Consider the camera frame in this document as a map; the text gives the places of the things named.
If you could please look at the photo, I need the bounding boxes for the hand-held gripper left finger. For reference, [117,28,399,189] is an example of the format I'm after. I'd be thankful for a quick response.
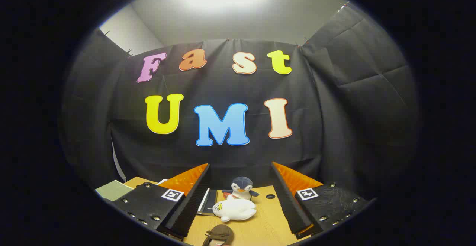
[111,163,211,241]

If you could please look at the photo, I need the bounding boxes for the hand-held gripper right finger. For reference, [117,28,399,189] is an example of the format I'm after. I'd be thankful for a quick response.
[271,161,369,240]

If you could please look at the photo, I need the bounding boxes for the brown fuzzy shoe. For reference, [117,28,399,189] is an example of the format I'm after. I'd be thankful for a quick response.
[202,224,235,246]

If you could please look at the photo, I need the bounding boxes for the pale green fabric storage box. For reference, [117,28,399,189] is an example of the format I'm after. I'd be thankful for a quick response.
[95,180,134,202]

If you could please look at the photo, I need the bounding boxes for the white duck plush toy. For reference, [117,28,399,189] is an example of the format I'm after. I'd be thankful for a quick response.
[212,196,257,223]

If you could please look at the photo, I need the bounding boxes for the grey penguin plush toy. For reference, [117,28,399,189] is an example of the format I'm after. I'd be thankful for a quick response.
[222,177,260,202]

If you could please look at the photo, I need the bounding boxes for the black backdrop cloth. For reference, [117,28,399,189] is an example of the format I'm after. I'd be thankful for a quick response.
[61,4,421,202]

